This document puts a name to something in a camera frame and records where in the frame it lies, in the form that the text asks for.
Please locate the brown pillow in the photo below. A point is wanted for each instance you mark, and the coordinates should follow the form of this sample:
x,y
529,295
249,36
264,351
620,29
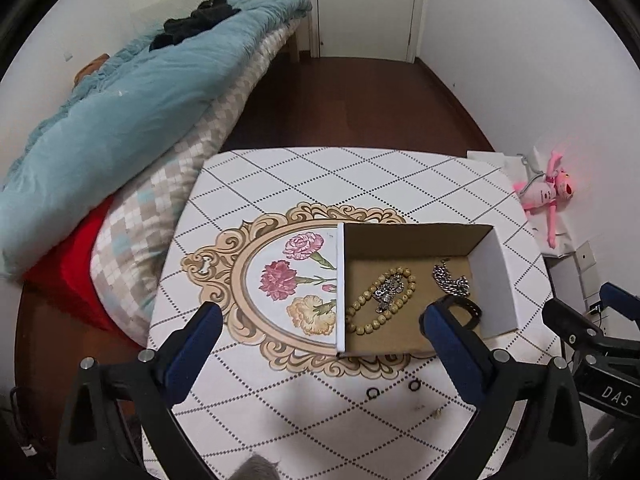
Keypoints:
x,y
90,68

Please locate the light blue quilt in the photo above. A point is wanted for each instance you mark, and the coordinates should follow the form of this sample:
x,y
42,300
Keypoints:
x,y
117,122

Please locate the black clothing on bed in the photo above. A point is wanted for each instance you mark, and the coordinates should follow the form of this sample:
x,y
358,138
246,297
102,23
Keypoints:
x,y
205,17

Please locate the white box under toy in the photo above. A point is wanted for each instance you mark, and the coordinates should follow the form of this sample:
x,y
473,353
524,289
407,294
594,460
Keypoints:
x,y
519,168

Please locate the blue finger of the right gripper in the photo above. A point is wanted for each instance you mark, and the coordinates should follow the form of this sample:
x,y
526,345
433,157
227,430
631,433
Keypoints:
x,y
587,339
625,303

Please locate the white wall socket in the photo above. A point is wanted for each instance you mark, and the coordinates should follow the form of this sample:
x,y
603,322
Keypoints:
x,y
586,263

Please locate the white door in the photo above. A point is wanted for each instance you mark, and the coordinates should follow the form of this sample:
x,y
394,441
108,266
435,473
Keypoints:
x,y
379,29

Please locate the white cardboard box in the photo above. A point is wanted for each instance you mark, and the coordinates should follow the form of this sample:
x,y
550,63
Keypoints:
x,y
367,250

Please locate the silver pendant charm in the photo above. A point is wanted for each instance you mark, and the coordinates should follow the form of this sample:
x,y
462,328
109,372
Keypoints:
x,y
386,293

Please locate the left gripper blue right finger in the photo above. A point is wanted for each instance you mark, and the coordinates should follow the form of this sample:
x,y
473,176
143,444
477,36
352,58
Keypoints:
x,y
460,350

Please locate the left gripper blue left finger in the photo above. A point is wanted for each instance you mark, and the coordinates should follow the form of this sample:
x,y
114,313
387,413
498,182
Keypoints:
x,y
185,352

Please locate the pink plush toy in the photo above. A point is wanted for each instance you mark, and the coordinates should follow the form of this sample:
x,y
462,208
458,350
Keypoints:
x,y
546,192

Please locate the red blanket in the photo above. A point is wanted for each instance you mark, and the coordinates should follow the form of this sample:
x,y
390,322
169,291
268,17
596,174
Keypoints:
x,y
62,275

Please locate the patterned white tablecloth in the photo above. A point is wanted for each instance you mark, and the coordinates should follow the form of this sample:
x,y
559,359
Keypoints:
x,y
321,260

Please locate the black wristband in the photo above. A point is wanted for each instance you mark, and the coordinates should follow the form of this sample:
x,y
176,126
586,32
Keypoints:
x,y
470,307

